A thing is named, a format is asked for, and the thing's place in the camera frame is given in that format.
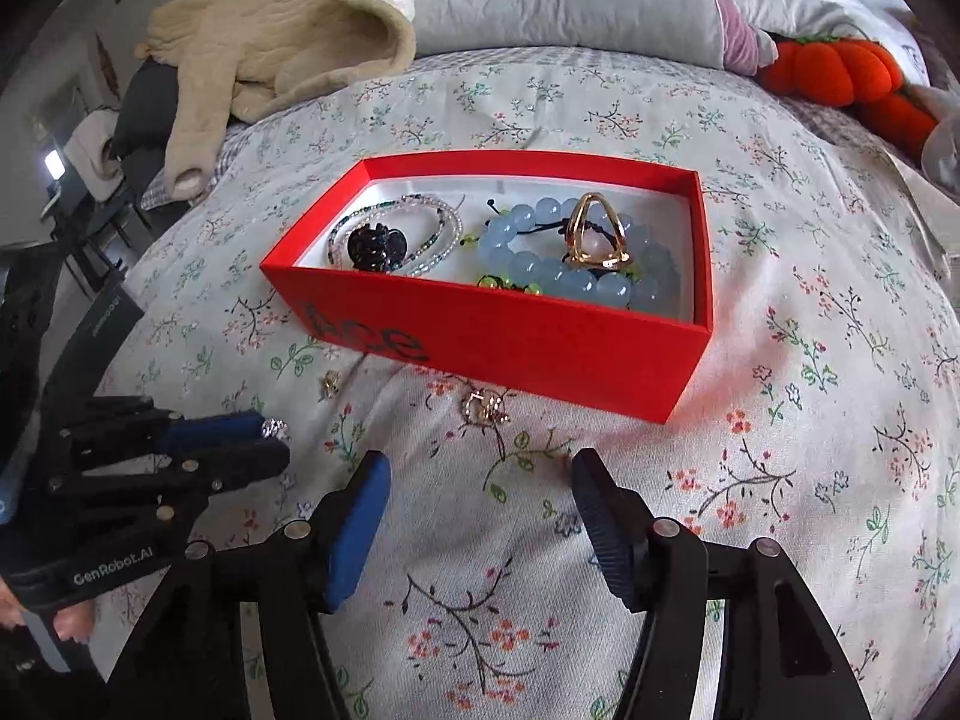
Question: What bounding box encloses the person's left hand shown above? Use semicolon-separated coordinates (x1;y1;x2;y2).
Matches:
0;577;102;638

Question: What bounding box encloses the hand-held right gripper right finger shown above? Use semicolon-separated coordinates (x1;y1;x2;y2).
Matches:
571;448;875;720

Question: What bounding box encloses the green bead bracelet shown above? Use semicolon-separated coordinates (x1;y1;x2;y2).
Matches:
461;199;545;297

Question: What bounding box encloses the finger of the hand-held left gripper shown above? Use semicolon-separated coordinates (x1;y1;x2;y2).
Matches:
60;397;267;460
46;437;292;527

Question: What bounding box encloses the clear crystal bead bracelet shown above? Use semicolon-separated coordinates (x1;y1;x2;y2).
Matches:
390;193;466;276

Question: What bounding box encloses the gold earring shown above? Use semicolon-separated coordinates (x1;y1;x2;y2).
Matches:
463;388;512;426

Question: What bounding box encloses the light blue bead bracelet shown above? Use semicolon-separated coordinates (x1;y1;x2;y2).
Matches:
480;196;682;314

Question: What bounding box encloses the black chair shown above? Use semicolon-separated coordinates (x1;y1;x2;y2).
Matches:
41;180;132;293

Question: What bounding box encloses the white cloth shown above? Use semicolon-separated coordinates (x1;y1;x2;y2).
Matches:
67;111;125;181

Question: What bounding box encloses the pink striped cloth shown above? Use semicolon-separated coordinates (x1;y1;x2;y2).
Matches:
694;0;781;76

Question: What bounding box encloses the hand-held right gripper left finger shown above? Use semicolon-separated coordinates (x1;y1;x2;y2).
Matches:
105;450;392;720

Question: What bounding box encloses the orange plush pumpkin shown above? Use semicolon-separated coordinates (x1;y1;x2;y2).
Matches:
757;34;942;155

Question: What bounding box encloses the dark blue flower bracelet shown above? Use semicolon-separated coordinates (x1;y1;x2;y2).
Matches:
326;199;410;271

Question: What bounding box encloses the gold hair clip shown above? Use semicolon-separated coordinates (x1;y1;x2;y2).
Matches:
564;193;635;271

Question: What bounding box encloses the beige knit garment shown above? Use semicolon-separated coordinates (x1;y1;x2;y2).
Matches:
135;0;419;197

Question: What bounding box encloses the red cardboard box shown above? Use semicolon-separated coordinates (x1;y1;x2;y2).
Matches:
260;150;713;426

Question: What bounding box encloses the grey crumpled cloth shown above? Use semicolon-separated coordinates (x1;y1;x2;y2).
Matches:
919;82;960;192

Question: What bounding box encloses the dark grey cloth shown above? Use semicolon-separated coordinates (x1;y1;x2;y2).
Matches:
112;60;185;158

